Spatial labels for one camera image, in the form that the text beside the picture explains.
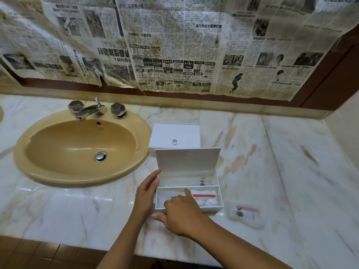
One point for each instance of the person's left hand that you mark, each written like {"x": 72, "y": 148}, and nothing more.
{"x": 144, "y": 197}

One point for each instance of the person's right hand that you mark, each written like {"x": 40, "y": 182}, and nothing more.
{"x": 185, "y": 217}

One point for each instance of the white box with round knob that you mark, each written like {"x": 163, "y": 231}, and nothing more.
{"x": 186, "y": 162}
{"x": 174, "y": 131}

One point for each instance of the person's right forearm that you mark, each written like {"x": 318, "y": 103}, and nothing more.
{"x": 241, "y": 249}

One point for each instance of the person's left forearm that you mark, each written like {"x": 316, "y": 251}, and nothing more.
{"x": 123, "y": 246}

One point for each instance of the chrome sink drain plug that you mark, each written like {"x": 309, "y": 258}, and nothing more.
{"x": 101, "y": 157}

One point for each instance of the beige oval sink basin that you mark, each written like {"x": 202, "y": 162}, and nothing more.
{"x": 1, "y": 114}
{"x": 75, "y": 148}

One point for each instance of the chrome faceted faucet knob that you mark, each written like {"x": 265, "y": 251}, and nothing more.
{"x": 118, "y": 109}
{"x": 76, "y": 107}

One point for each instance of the chrome faucet spout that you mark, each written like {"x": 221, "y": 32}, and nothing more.
{"x": 90, "y": 110}

